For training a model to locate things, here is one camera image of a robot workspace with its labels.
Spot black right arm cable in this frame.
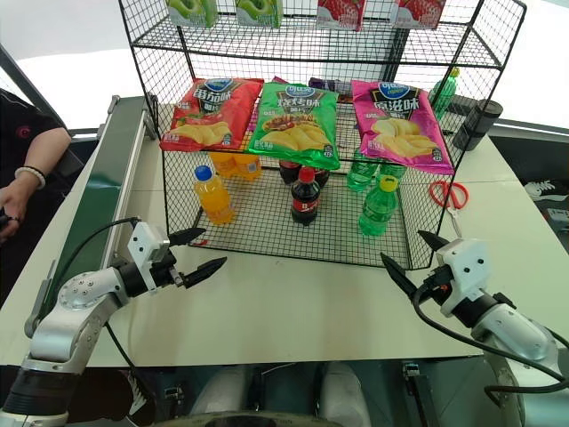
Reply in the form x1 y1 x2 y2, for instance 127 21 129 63
412 284 569 395

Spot magenta potato chips bag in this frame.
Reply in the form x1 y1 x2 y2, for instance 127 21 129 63
350 79 455 176

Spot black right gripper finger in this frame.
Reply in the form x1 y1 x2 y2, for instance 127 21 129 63
380 252 420 298
417 230 451 254

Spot pale rounded robot leg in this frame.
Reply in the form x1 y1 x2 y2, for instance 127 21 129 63
318 361 371 427

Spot dark purple snack packet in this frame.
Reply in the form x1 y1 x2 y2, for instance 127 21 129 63
309 77 355 105

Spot green conveyor belt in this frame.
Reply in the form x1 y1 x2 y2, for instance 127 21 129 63
23 94 160 340

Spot green potato chips bag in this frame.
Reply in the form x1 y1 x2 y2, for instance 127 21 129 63
246 81 341 171

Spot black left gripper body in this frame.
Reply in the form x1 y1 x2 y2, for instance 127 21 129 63
148 248 187 293

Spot black tumbler cup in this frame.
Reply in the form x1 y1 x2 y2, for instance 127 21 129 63
452 100 504 150

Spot green plastic bottle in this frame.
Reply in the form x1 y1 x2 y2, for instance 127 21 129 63
428 68 461 122

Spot cola bottle red cap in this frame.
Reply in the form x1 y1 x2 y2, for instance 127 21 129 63
290 167 323 226

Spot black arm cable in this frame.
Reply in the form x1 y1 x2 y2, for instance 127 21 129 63
49 216 140 373
412 284 569 395

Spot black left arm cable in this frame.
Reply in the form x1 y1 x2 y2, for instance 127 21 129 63
49 216 140 373

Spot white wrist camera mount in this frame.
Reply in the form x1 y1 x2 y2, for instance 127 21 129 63
127 221 172 273
434 238 491 318

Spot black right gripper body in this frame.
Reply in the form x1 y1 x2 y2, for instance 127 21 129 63
414 264 452 305

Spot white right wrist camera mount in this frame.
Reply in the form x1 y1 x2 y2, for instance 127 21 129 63
434 238 491 318

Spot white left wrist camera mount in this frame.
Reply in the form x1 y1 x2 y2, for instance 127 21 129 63
127 221 172 273

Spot orange soda bottle blue cap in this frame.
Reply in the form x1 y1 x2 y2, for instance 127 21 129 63
193 165 236 226

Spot red potato chips bag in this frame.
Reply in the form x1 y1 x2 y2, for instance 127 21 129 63
159 77 265 154

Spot green soda bottle yellow cap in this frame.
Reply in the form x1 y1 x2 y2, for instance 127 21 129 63
358 175 400 238

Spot person's black shirt torso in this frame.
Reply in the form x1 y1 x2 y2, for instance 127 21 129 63
0 87 68 308

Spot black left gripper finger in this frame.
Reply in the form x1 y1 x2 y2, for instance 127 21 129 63
168 227 207 247
183 256 228 290

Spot red handled scissors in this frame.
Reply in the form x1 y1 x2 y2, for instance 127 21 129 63
428 179 470 239

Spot white bead bracelet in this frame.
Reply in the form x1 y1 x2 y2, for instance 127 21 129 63
13 165 47 191

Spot strawberry drink carton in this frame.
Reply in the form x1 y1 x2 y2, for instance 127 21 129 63
394 0 447 30
316 0 367 32

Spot person's bare hand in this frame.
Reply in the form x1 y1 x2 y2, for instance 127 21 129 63
0 181 30 244

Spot green apple drink carton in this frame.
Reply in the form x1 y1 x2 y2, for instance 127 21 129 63
234 0 285 29
166 0 220 28

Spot black wire mesh rack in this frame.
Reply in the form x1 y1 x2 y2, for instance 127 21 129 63
117 0 528 271

